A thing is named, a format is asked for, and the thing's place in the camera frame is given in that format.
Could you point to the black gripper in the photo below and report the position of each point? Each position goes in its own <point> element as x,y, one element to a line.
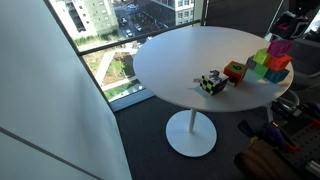
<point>303,6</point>

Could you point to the pink block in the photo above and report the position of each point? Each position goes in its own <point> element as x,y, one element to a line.
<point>279,48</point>

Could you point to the orange block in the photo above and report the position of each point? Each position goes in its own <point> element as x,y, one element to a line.
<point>278,62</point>

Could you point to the yellow-green block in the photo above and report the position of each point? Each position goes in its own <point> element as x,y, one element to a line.
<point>261,56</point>

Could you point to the blue block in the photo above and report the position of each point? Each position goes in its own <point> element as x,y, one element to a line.
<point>276,76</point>

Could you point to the green block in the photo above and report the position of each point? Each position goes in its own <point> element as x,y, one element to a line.
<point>261,70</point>

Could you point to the grey block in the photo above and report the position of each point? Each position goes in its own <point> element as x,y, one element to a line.
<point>250,62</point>

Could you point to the orange plush cube number 6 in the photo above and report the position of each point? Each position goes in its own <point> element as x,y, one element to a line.
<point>235,71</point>

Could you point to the black green checkered plush cube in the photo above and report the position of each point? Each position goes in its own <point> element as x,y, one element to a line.
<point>213,83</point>

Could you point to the grey office chair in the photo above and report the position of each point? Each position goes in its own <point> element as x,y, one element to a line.
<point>306,60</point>

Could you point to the red black clamp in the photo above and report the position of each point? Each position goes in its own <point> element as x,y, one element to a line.
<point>311,111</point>

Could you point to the blue clamp with orange tips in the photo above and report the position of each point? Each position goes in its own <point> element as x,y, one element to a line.
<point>275,135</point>

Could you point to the brown board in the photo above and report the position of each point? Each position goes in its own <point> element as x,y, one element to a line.
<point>258,163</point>

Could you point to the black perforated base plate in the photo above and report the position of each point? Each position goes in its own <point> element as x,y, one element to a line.
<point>306,146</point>

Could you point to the dark window frame bar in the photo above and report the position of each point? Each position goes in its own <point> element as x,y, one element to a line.
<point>140,36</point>

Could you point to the white table pedestal base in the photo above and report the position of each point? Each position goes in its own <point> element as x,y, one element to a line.
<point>190,135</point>

